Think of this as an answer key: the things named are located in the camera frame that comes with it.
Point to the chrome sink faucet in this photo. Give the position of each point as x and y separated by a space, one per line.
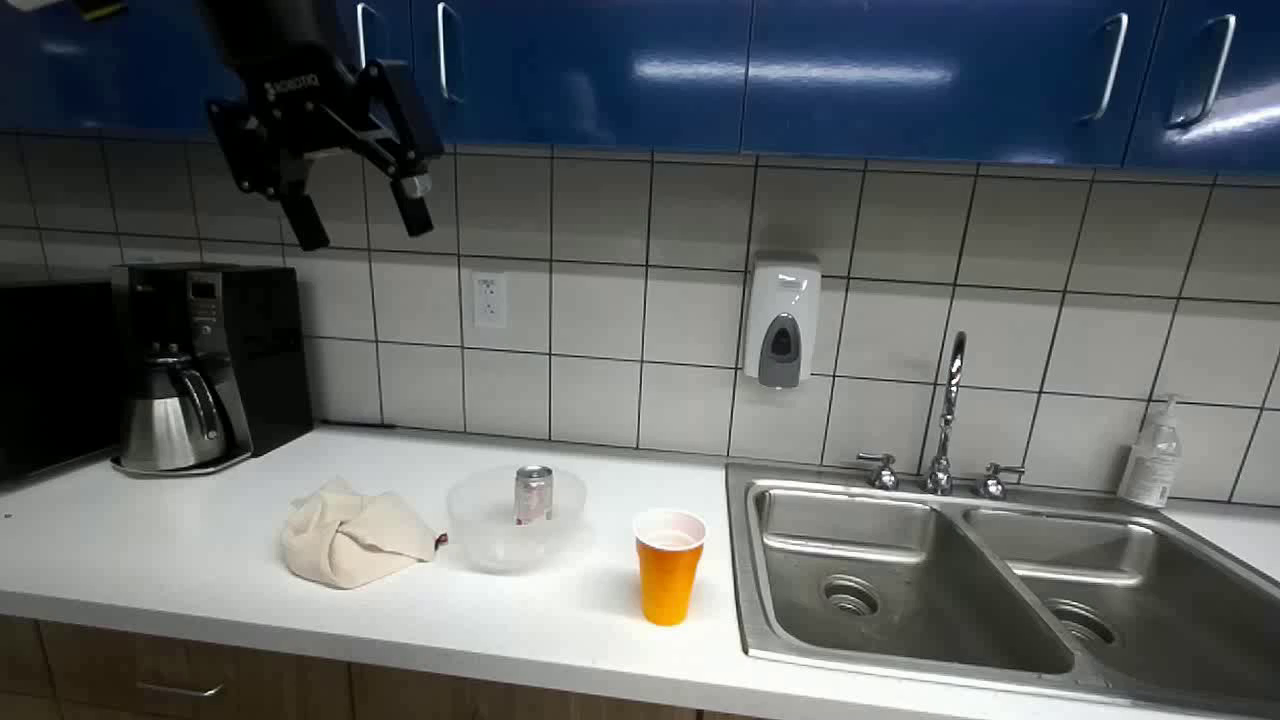
939 474

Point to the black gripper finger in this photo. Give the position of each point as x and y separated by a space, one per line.
304 222
413 205

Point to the steel coffee carafe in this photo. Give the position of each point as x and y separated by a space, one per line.
174 419

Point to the wooden lower cabinets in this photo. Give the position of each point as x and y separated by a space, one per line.
87 674

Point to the blue upper cabinets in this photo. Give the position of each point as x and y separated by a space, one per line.
1141 85

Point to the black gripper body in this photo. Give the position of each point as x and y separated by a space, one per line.
302 110

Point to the silver drink can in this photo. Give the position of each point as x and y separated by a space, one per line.
534 495

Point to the black coffee maker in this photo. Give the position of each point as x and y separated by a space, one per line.
242 324

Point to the orange plastic cup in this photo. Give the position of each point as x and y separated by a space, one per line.
669 554

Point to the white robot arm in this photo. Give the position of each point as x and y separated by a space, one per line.
260 35

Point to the beige crumpled cloth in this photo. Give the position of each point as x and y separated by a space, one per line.
346 542

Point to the white wall soap dispenser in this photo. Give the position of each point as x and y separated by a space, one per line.
782 322

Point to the black microwave oven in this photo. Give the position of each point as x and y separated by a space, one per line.
62 373

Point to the clear soap pump bottle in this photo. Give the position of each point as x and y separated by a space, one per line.
1155 457

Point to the stainless double sink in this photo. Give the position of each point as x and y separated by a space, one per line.
1042 595

